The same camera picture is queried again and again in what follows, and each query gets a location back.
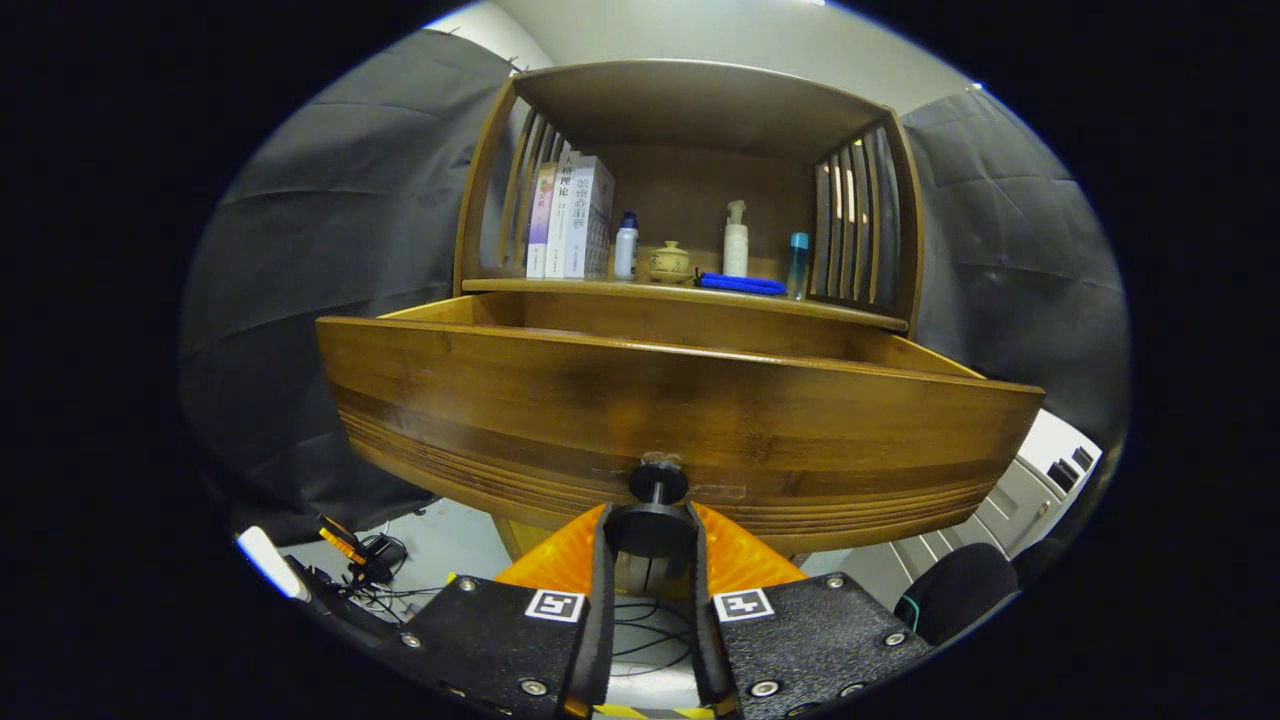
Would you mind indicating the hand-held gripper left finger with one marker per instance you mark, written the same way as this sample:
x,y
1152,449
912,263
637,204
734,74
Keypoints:
x,y
500,640

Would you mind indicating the clear bottle with teal cap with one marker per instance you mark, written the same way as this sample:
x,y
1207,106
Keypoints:
x,y
797,268

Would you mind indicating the black round seat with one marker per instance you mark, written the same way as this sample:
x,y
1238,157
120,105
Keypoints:
x,y
960,590

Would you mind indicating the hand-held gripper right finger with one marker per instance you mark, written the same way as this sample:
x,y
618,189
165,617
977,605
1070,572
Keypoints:
x,y
800,640

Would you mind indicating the white pump bottle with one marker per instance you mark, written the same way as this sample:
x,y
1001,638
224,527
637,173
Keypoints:
x,y
735,250

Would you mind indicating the wooden cabinet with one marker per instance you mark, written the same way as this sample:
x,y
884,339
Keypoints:
x,y
690,110

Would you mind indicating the blue folded cloth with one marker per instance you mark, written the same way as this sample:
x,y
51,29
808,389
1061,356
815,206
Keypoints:
x,y
740,285

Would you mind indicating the purple book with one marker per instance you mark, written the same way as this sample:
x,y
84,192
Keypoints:
x,y
540,220

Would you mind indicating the black and orange tool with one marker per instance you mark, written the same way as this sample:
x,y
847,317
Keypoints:
x,y
375,555

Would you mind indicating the wooden drawer with black knob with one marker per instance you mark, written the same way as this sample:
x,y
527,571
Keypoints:
x,y
650,410

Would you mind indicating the white bottle with blue cap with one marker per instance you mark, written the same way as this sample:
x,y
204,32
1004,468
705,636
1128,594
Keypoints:
x,y
625,252

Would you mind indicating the white book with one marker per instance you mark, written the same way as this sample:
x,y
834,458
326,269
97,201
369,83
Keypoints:
x,y
560,215

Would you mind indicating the white plastic object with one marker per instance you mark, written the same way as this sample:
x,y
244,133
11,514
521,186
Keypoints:
x,y
270,562

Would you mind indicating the yellow lidded teacup with saucer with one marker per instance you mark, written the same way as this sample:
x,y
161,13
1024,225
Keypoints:
x,y
668,265

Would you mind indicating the grey patterned book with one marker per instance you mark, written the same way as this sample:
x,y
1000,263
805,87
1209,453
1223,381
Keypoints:
x,y
590,215

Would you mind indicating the wooden countertop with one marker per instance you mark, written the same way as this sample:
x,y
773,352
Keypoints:
x,y
690,296

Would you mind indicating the white furniture unit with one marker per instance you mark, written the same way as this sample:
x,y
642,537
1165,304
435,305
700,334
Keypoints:
x,y
1020,490

